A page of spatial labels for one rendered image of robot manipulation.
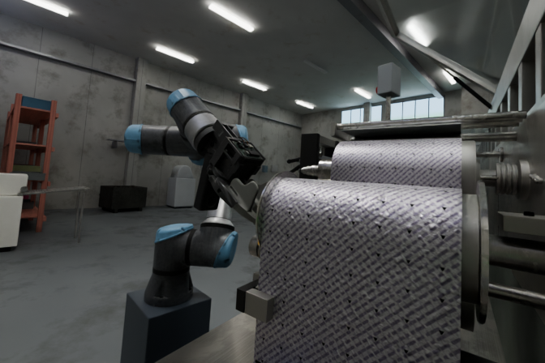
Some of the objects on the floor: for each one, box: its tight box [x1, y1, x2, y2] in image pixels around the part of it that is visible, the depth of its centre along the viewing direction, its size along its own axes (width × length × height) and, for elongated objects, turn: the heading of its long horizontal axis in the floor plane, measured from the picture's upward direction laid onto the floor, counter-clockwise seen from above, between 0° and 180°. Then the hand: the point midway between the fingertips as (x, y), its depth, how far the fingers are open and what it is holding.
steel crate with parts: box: [98, 186, 148, 213], centre depth 789 cm, size 115×99×78 cm
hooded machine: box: [166, 165, 195, 209], centre depth 939 cm, size 77×65×152 cm
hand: (259, 221), depth 44 cm, fingers closed, pressing on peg
